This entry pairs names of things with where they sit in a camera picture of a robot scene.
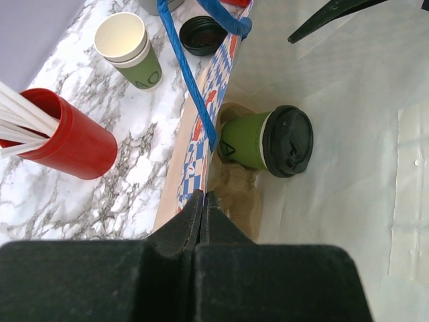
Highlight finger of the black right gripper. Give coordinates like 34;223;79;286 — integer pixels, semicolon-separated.
288;0;386;44

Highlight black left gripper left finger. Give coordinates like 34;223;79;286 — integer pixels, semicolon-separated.
1;190;204;321

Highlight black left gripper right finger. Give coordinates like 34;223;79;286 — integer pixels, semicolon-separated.
192;193;372;321

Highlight checkered paper takeout bag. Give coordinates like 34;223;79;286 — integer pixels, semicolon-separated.
158;0;428;321

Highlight black plastic cup lid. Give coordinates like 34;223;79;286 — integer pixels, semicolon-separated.
262;105;314;178

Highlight red plastic basket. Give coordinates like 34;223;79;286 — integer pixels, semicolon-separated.
221;0;251;8

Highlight black lid stack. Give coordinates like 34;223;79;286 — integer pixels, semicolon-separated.
179;15;228;57

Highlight red plastic straw holder cup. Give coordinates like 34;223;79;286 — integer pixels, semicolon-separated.
1;89;118;180

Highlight white wrapped straws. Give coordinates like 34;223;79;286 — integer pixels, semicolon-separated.
1;83;59;158

